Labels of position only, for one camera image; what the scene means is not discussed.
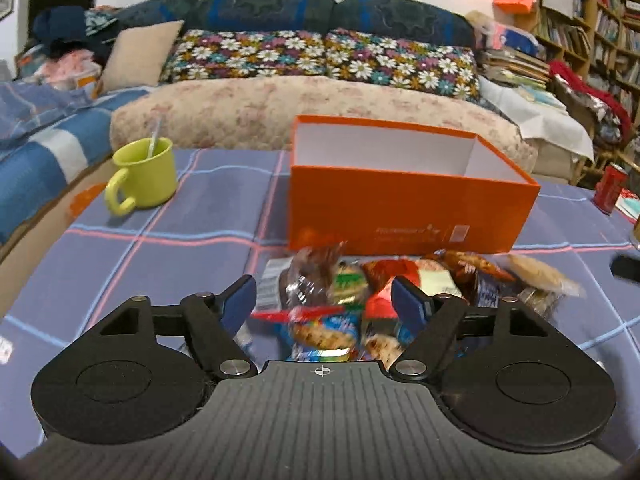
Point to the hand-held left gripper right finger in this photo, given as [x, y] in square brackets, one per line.
[407, 305]

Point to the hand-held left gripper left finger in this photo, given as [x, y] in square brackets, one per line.
[240, 301]

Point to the white chocolate chip cookie packet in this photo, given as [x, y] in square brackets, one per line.
[382, 345]

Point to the blue cookie packet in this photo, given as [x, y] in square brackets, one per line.
[325, 332]

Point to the orange cardboard box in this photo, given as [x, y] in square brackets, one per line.
[400, 210]

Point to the red snack packet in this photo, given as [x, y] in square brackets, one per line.
[385, 272]

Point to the green and yellow snack packet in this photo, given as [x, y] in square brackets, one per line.
[350, 284]

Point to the orange chocolate chip cookie packet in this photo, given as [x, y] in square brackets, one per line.
[470, 262]

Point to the blue plaid tablecloth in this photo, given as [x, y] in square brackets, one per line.
[175, 260]

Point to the clear chocolate muffin packet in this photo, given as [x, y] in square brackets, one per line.
[312, 270]

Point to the dark blue snack packet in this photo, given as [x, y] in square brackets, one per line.
[485, 290]

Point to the clear-wrapped brown snack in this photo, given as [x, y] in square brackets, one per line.
[537, 302]

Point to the clear-wrapped pale cookie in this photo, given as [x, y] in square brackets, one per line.
[540, 270]

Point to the green mug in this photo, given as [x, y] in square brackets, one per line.
[145, 180]

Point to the white spoon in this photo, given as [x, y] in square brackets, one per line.
[155, 135]

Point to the pink floral quilt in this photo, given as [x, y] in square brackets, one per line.
[250, 110]

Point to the black object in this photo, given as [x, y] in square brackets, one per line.
[626, 266]

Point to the white cloth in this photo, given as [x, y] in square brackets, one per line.
[545, 120]

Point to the red soda can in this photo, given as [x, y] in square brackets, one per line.
[610, 190]

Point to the floral sofa cushion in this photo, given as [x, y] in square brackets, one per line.
[405, 62]
[245, 55]

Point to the blue striped blanket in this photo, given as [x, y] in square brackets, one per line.
[45, 155]

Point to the stack of books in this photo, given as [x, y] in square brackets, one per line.
[515, 67]

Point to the beige pillow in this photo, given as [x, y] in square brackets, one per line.
[140, 55]

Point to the red cloth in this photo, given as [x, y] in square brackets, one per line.
[575, 77]

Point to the dark blue sofa backrest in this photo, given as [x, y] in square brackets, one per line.
[280, 7]

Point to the pile of clothes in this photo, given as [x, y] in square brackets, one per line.
[65, 45]

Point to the wooden bookshelf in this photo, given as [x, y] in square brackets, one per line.
[605, 20]

